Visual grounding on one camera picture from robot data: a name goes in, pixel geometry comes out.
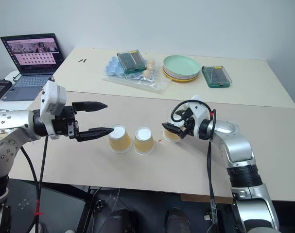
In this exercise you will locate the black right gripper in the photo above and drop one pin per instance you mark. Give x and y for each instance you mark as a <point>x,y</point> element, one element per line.
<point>190,123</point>

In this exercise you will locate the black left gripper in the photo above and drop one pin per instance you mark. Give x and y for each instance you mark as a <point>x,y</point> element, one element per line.
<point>65,123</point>

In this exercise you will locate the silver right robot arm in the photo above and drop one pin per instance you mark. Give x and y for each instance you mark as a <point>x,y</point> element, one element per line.
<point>237,145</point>

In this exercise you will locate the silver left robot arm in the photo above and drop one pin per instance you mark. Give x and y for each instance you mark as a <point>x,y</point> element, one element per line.
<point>8,132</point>

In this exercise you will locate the yellow paper cup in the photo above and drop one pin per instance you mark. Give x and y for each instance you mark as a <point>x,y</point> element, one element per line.
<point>171,137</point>
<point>144,143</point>
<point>120,142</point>

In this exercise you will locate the yellow plastic plate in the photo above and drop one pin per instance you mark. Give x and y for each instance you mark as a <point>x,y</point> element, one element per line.
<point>181,80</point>

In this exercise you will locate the pink plastic plate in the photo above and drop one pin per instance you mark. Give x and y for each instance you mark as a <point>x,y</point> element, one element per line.
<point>176,77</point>

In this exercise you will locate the clear plastic bag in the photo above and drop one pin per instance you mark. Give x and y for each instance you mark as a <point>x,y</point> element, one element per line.
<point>147,83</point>

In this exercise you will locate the beige egg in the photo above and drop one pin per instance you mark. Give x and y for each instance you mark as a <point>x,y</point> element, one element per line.
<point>151,68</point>
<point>146,73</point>
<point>151,62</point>

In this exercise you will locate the green plastic plate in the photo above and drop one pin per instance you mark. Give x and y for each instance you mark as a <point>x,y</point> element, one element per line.
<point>181,64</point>

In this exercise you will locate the green screwdriver bit box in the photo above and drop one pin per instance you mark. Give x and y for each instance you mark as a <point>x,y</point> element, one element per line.
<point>132,61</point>
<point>216,76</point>

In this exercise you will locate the open grey laptop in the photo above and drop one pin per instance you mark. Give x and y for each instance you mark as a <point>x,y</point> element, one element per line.
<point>33,63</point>

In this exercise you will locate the white round side table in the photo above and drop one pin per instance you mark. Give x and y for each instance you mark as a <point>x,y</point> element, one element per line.
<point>6,105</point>

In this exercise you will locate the dark rounded shape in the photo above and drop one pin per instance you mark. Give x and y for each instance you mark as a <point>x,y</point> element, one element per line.
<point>177,221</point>
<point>121,222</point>

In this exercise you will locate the red tape strip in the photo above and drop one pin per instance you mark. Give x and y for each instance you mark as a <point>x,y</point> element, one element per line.
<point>38,213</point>

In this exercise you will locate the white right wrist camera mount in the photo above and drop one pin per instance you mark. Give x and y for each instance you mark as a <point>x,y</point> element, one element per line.
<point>198,110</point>

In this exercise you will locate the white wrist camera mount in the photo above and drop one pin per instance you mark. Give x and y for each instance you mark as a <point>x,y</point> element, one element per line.
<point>198,110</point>
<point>52,95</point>

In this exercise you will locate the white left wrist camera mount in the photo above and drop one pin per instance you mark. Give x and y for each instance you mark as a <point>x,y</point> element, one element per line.
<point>52,95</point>

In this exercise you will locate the black table frame leg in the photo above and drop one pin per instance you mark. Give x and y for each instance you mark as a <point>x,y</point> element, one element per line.
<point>87,208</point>

